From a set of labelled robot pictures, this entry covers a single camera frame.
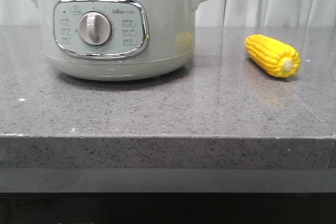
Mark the pale green electric pot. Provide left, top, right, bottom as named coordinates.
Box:
left=31, top=0, right=208, bottom=81

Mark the yellow toy corn cob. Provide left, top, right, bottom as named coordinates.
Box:
left=245, top=34, right=301, bottom=78

